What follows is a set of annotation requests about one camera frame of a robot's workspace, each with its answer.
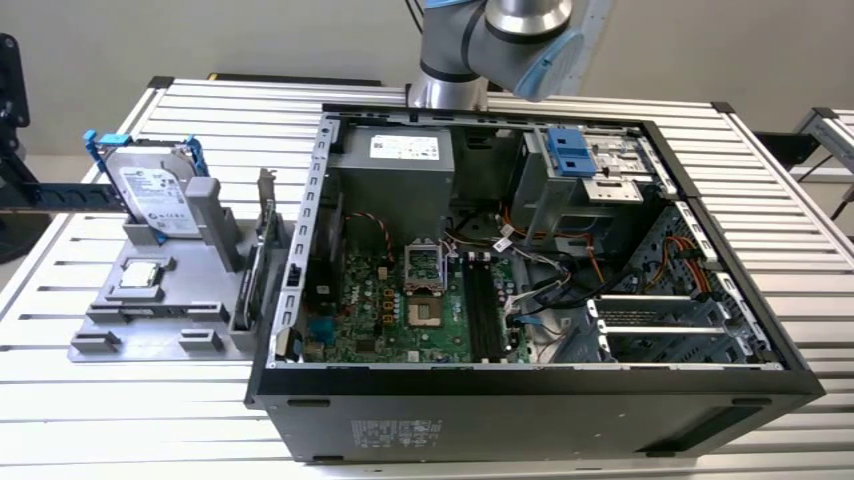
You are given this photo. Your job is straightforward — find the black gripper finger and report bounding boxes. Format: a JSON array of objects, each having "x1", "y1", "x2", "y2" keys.
[{"x1": 39, "y1": 182, "x2": 130, "y2": 210}]

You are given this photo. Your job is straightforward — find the black RAM slot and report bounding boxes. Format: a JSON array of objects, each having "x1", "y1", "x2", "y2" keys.
[
  {"x1": 472, "y1": 252, "x2": 494, "y2": 363},
  {"x1": 480, "y1": 252, "x2": 502, "y2": 363},
  {"x1": 465, "y1": 252, "x2": 488, "y2": 363}
]

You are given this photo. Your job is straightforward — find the black round floor base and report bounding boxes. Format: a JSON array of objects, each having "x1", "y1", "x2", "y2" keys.
[{"x1": 0, "y1": 209, "x2": 43, "y2": 265}]

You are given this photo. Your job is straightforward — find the hard disk in blue carrier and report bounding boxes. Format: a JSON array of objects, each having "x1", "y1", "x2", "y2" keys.
[{"x1": 81, "y1": 130, "x2": 213, "y2": 246}]

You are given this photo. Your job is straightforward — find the silver CPU chip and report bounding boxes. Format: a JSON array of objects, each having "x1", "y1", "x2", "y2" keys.
[{"x1": 118, "y1": 262, "x2": 166, "y2": 291}]

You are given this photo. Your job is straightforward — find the grey parts rack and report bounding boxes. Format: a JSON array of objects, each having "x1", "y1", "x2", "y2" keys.
[{"x1": 65, "y1": 179, "x2": 296, "y2": 366}]

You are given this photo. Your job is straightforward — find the black Nvidia graphics card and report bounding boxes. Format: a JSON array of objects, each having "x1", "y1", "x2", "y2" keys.
[{"x1": 231, "y1": 168, "x2": 284, "y2": 337}]

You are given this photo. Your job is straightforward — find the grey power supply unit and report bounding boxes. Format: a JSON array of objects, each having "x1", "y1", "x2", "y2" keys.
[{"x1": 329, "y1": 124, "x2": 461, "y2": 239}]

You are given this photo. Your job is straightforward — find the metal socket cover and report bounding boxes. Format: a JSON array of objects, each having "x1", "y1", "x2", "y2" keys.
[{"x1": 404, "y1": 235, "x2": 448, "y2": 295}]

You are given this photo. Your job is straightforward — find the CPU socket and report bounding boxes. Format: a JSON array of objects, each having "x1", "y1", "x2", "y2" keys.
[{"x1": 406, "y1": 295, "x2": 448, "y2": 329}]

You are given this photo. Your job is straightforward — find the green motherboard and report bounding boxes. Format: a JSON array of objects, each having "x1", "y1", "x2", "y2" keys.
[{"x1": 304, "y1": 239, "x2": 536, "y2": 364}]

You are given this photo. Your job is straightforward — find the blue plastic drive latch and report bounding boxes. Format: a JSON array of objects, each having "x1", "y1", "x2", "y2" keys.
[{"x1": 545, "y1": 127, "x2": 598, "y2": 178}]

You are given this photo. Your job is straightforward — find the black open PC case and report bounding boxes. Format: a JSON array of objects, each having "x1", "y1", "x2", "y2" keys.
[{"x1": 243, "y1": 102, "x2": 829, "y2": 464}]

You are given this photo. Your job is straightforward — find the grey metal disk bay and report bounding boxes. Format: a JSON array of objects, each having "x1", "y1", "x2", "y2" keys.
[{"x1": 586, "y1": 292, "x2": 756, "y2": 364}]

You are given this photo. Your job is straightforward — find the aluminium slat side table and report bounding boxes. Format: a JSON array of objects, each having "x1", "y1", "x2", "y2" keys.
[{"x1": 792, "y1": 106, "x2": 854, "y2": 182}]

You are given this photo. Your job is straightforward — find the black wrist mount bracket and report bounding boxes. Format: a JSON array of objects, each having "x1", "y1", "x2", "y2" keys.
[{"x1": 0, "y1": 32, "x2": 34, "y2": 127}]

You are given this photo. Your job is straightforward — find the red black twisted board wire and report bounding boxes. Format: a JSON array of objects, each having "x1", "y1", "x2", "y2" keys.
[{"x1": 344, "y1": 211, "x2": 397, "y2": 265}]

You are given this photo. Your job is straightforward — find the multicolour wires white plug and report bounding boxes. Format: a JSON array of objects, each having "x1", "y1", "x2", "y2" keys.
[{"x1": 504, "y1": 277, "x2": 573, "y2": 314}]

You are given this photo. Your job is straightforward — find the orange yellow red wire bundle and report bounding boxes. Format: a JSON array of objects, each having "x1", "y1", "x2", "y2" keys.
[{"x1": 501, "y1": 199, "x2": 608, "y2": 282}]

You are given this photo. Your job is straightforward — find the black table bracket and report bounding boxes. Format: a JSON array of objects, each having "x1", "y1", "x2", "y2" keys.
[{"x1": 752, "y1": 130, "x2": 821, "y2": 167}]

